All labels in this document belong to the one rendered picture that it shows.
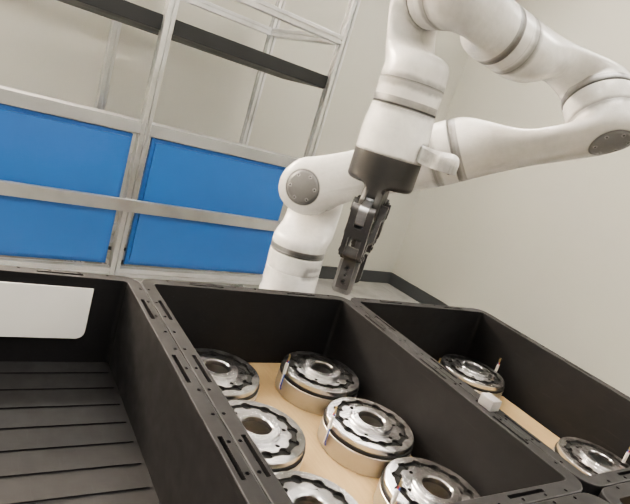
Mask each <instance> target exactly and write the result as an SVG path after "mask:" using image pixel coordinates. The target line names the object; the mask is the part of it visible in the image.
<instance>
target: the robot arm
mask: <svg viewBox="0 0 630 504"><path fill-rule="evenodd" d="M438 31H450V32H453V33H456V34H458V35H460V41H461V45H462V47H463V49H464V50H465V52H466V53H467V54H468V55H469V56H471V57H472V58H473V59H474V60H476V61H477V62H479V63H481V64H482V65H484V66H485V67H487V68H488V69H490V70H491V71H493V72H494V73H496V74H498V75H499V76H501V77H503V78H505V79H508V80H510V81H513V82H518V83H531V82H537V81H541V80H542V81H544V82H546V83H547V84H548V85H549V86H550V87H551V88H552V89H553V90H554V91H555V92H556V94H557V95H558V96H559V98H560V100H561V109H562V113H563V117H564V121H565V124H561V125H557V126H551V127H544V128H536V129H521V128H514V127H509V126H505V125H501V124H497V123H493V122H490V121H486V120H481V119H477V118H471V117H457V118H452V119H448V120H445V121H441V122H437V123H434V121H435V119H434V118H436V115H437V112H438V109H439V106H440V103H441V101H442V98H443V94H444V92H445V89H446V86H447V82H448V78H449V67H448V65H447V64H446V62H445V61H444V60H442V59H441V58H439V57H438V56H436V55H435V42H436V36H437V32H438ZM629 146H630V72H629V71H628V70H627V69H626V68H625V67H623V66H622V65H620V64H619V63H617V62H615V61H613V60H611V59H609V58H606V57H604V56H602V55H599V54H597V53H595V52H592V51H590V50H588V49H586V48H584V47H582V46H580V45H578V44H575V43H573V42H571V41H569V40H567V39H566V38H564V37H562V36H560V35H559V34H557V33H556V32H554V31H553V30H551V29H550V28H549V27H547V26H546V25H545V24H544V23H542V22H541V21H540V20H539V19H537V18H536V17H535V16H533V15H532V14H531V13H530V12H528V11H527V10H526V9H525V8H523V7H522V6H521V5H519V4H518V3H517V2H515V1H514V0H390V5H389V13H388V24H387V34H386V51H385V63H384V66H383V69H382V71H381V75H380V78H379V81H378V84H377V87H376V90H375V94H374V97H373V100H372V103H371V105H370V107H369V110H368V112H367V114H366V116H365V118H364V121H363V124H362V127H361V130H360V133H359V137H358V140H357V143H356V146H355V149H354V150H351V151H346V152H340V153H334V154H328V155H321V156H314V157H303V158H300V159H297V160H296V161H294V162H292V163H291V164H290V165H289V166H288V167H287V168H286V169H285V170H284V172H283V173H282V175H281V177H280V180H279V186H278V190H279V195H280V198H281V200H282V201H283V203H284V204H285V205H286V206H287V207H288V209H287V212H286V215H285V217H284V218H283V220H282V222H281V223H280V224H279V226H278V227H277V228H276V230H275V231H274V234H273V238H272V242H271V246H270V249H269V253H268V257H267V262H266V265H265V269H264V273H263V277H262V281H261V283H260V285H259V289H269V290H280V291H291V292H302V293H313V294H314V292H315V289H316V285H317V282H318V278H319V274H320V271H321V267H322V264H323V260H324V257H325V253H326V250H327V248H328V246H329V244H330V243H331V241H332V239H333V236H334V234H335V231H336V227H337V224H338V221H339V218H340V215H341V212H342V208H343V205H344V204H345V203H348V202H351V201H353V202H352V205H351V208H350V210H351V211H350V215H349V218H348V221H347V224H346V227H345V229H344V235H343V239H342V242H341V246H340V247H339V249H338V251H339V253H338V254H339V255H340V257H341V259H340V262H339V265H338V268H337V272H336V275H335V278H334V281H333V284H332V289H333V290H334V291H336V292H339V293H341V294H344V295H349V294H350V293H351V291H352V289H353V286H354V283H357V282H359V280H360V279H361V276H362V273H363V270H364V267H365V264H366V261H367V258H368V255H369V254H367V253H366V252H368V253H370V252H371V251H372V250H373V246H374V244H376V242H377V240H376V239H378V238H379V236H380V234H381V231H382V228H383V225H384V222H385V220H386V219H387V217H388V215H389V213H390V209H391V205H390V203H389V201H390V200H388V199H387V198H388V195H389V194H392V193H401V194H410V193H411V192H412V191H417V190H424V189H430V188H436V187H440V186H445V185H450V184H454V183H459V182H463V181H466V180H470V179H474V178H478V177H482V176H486V175H490V174H495V173H499V172H504V171H508V170H513V169H518V168H523V167H529V166H535V165H541V164H548V163H555V162H562V161H569V160H576V159H583V158H589V157H595V156H601V155H606V154H610V153H613V152H616V151H620V150H623V149H625V148H627V147H629ZM351 240H352V241H351ZM350 242H351V247H350V246H349V245H350ZM353 247H354V248H353Z"/></svg>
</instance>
